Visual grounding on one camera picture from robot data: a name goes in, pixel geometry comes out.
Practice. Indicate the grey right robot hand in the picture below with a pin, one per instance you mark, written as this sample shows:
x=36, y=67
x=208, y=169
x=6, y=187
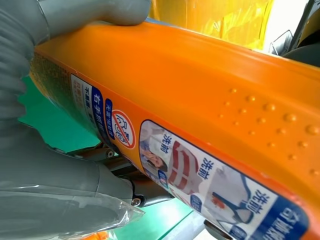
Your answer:
x=50, y=185

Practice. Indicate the black router with antennas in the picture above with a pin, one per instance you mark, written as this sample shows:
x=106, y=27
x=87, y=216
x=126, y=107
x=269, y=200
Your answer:
x=309, y=20

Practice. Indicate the yellow plastic sheet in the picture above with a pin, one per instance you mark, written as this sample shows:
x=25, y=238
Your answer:
x=212, y=20

